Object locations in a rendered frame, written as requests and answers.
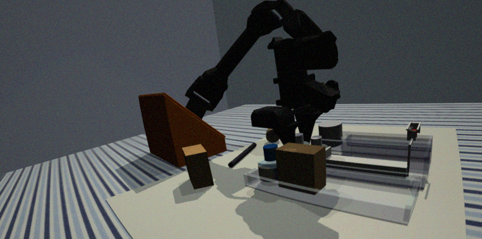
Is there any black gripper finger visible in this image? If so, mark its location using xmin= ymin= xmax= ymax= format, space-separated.
xmin=294 ymin=111 xmax=323 ymax=143
xmin=273 ymin=121 xmax=300 ymax=145

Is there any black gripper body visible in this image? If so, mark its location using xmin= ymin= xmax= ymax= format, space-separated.
xmin=251 ymin=70 xmax=318 ymax=129

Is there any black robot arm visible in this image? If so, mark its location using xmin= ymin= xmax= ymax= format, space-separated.
xmin=185 ymin=0 xmax=341 ymax=119

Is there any blue-capped glass jar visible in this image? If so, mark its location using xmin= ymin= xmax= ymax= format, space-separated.
xmin=258 ymin=143 xmax=278 ymax=180

